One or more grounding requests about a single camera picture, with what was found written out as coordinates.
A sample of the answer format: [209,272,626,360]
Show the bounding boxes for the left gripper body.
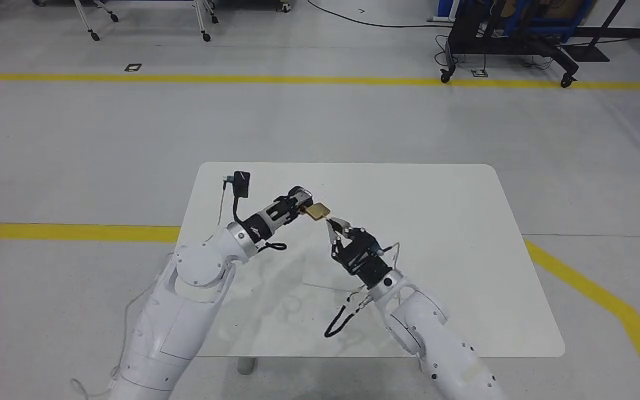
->
[226,194,302,260]

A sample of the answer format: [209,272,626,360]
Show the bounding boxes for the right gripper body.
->
[330,234,405,304]

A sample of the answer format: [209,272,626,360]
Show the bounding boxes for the brass padlock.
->
[304,201,333,223]

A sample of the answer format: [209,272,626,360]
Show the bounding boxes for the white wheeled stand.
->
[191,0,221,43]
[30,0,121,43]

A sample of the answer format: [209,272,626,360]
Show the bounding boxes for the black wheeled stand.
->
[438,0,640,90]

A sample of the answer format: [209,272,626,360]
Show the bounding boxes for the blue rack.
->
[435,0,596,39]

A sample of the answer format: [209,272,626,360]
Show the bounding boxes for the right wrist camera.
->
[344,227,401,271]

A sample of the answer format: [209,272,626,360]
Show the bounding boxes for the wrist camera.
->
[222,170,252,225]
[344,227,401,271]

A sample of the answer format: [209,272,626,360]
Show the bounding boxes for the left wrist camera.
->
[222,170,252,225]

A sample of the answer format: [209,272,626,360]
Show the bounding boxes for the thin white cable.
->
[68,252,176,400]

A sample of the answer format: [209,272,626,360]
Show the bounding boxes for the black floor cable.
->
[305,0,454,30]

